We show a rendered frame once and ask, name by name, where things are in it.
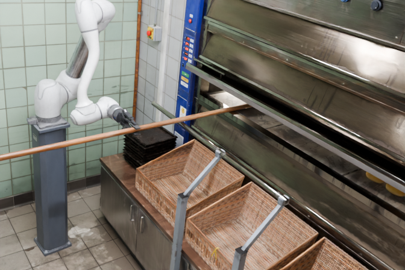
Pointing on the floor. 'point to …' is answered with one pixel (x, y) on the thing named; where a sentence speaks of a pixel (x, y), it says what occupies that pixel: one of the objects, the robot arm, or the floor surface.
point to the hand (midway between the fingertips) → (135, 129)
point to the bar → (239, 258)
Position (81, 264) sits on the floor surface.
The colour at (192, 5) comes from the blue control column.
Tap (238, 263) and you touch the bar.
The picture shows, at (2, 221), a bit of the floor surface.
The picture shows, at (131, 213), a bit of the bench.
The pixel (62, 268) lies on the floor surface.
